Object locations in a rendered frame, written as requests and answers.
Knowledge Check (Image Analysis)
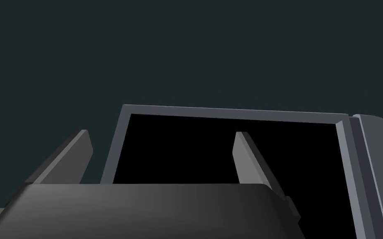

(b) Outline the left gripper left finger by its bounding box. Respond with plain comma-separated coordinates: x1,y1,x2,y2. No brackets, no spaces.
25,129,94,185

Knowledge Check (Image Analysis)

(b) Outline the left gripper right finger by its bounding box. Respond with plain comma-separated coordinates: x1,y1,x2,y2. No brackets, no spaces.
232,131,287,201

